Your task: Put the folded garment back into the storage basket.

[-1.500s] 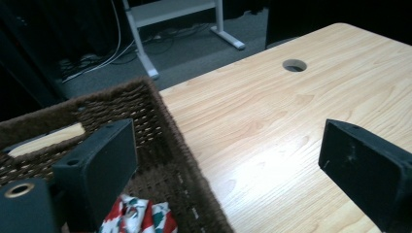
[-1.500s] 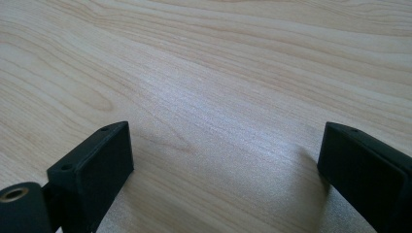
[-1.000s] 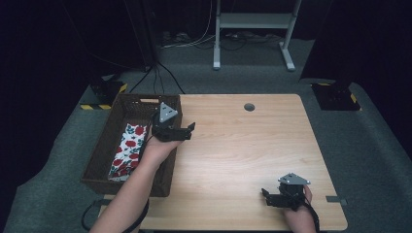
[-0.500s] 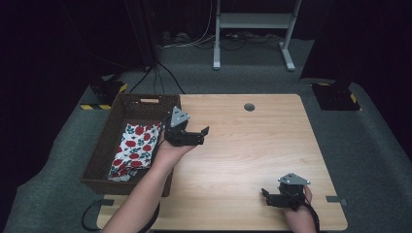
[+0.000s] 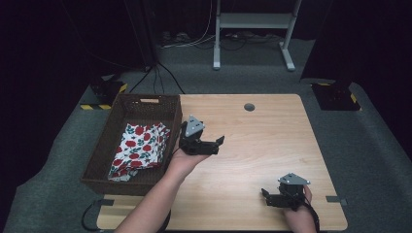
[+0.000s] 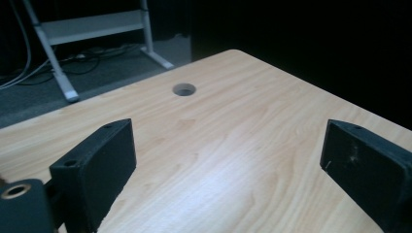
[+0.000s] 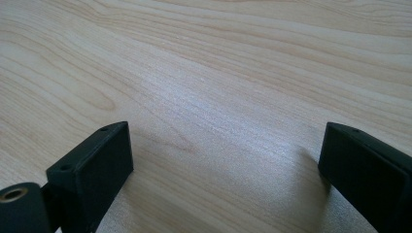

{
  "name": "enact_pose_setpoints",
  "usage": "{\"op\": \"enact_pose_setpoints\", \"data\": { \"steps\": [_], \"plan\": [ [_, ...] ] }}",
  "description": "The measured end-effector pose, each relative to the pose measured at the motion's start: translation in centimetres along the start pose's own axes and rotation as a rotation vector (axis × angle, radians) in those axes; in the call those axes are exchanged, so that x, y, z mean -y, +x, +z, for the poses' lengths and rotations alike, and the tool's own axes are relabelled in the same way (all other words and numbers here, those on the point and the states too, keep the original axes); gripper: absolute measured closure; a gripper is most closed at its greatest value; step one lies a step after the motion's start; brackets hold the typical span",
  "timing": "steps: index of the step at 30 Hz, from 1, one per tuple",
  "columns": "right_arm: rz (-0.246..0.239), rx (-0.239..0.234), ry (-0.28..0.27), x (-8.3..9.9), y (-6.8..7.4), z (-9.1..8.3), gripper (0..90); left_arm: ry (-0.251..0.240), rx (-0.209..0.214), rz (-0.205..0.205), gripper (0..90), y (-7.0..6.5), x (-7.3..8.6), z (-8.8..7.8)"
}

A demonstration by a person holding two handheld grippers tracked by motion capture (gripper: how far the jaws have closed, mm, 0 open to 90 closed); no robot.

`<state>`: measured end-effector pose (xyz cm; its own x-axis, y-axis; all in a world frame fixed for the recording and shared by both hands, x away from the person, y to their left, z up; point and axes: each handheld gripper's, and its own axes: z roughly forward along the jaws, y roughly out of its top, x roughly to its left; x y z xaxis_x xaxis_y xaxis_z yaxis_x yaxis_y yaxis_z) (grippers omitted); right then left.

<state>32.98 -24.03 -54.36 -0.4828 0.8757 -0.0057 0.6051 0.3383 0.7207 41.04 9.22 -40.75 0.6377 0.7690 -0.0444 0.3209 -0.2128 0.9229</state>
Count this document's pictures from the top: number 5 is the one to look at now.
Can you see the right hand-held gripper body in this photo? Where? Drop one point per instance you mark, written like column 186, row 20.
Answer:
column 291, row 194

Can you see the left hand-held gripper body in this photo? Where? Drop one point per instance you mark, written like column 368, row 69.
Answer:
column 192, row 142

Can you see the white red rose print shirt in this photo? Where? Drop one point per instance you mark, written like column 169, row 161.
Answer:
column 139, row 149

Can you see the brown woven basket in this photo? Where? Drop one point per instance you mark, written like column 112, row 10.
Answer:
column 100, row 161

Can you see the person's right hand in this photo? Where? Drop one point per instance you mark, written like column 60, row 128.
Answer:
column 300, row 213

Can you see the person's left hand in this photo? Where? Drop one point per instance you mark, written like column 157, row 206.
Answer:
column 183, row 165

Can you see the grey tape strip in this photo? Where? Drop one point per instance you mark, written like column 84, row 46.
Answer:
column 106, row 202
column 335, row 200

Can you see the grey round table grommet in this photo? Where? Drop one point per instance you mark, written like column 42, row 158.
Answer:
column 249, row 107

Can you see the black striped floor plate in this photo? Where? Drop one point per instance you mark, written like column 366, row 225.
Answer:
column 336, row 97
column 103, row 93

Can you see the dark stand column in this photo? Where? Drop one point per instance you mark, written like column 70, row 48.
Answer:
column 142, row 32

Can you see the white metal stand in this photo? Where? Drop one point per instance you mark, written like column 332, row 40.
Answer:
column 256, row 20

